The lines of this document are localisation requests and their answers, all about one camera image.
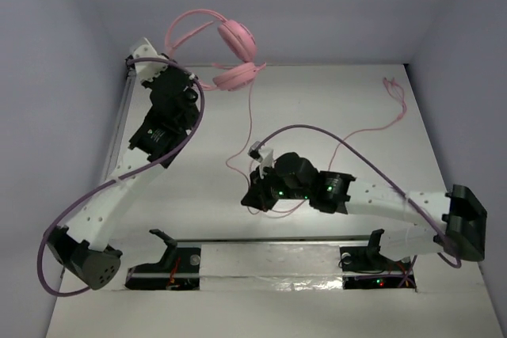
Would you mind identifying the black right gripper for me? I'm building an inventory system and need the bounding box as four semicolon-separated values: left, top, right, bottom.
241;163;310;212

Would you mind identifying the pink over-ear headphones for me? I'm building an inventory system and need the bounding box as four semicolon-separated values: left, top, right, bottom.
164;9;267;93

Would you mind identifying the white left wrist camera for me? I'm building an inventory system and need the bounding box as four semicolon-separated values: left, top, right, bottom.
126;37;168;82

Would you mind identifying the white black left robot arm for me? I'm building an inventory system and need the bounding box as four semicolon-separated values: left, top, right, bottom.
40;67;204;291

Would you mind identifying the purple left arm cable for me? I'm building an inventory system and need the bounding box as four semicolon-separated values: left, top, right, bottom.
36;57;206;297

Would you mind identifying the foil covered base rail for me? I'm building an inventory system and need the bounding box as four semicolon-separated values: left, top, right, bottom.
124;241;416;291

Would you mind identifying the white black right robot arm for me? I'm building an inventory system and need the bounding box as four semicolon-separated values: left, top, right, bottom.
241;152;487;269

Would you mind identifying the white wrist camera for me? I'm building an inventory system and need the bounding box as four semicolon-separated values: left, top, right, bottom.
248;142;274;177
126;37;168;82

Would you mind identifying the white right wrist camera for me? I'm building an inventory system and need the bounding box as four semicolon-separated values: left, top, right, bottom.
248;142;274;177

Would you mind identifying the pink headphone cable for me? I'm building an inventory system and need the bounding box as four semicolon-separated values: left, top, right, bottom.
224;63;408;219

